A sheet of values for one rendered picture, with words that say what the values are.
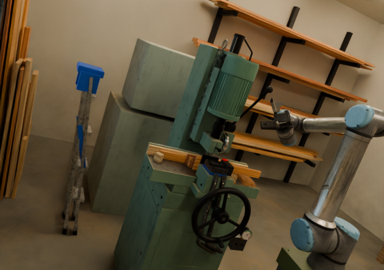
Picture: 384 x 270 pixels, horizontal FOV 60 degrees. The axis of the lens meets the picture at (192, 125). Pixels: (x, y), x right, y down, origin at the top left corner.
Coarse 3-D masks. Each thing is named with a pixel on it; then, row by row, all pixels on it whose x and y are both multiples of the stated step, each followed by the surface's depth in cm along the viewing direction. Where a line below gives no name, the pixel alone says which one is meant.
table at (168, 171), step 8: (144, 160) 170; (152, 160) 162; (168, 160) 170; (152, 168) 154; (160, 168) 156; (168, 168) 159; (176, 168) 163; (184, 168) 167; (152, 176) 153; (160, 176) 155; (168, 176) 156; (176, 176) 157; (184, 176) 158; (192, 176) 160; (176, 184) 159; (184, 184) 160; (192, 184) 160; (240, 184) 171; (200, 192) 153; (248, 192) 173; (256, 192) 174
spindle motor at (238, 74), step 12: (228, 60) 162; (240, 60) 158; (228, 72) 161; (240, 72) 159; (252, 72) 161; (216, 84) 169; (228, 84) 162; (240, 84) 161; (252, 84) 167; (216, 96) 166; (228, 96) 162; (240, 96) 163; (216, 108) 165; (228, 108) 164; (240, 108) 166; (228, 120) 166
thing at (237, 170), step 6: (162, 150) 169; (168, 156) 170; (174, 156) 171; (180, 156) 172; (186, 156) 173; (234, 168) 184; (240, 168) 185; (246, 168) 188; (246, 174) 188; (252, 174) 189; (258, 174) 191
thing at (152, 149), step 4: (148, 148) 168; (152, 148) 168; (156, 148) 169; (160, 148) 169; (164, 148) 170; (168, 148) 172; (148, 152) 168; (152, 152) 169; (176, 152) 173; (180, 152) 173; (184, 152) 175; (236, 164) 186; (240, 164) 188
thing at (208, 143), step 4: (204, 132) 181; (204, 136) 179; (208, 136) 175; (200, 140) 183; (204, 140) 178; (208, 140) 174; (212, 140) 170; (216, 140) 172; (220, 140) 175; (204, 144) 177; (208, 144) 173; (212, 144) 171; (216, 144) 171; (220, 144) 172; (208, 148) 171; (212, 148) 171; (220, 148) 173; (208, 152) 177; (212, 152) 172; (216, 152) 173
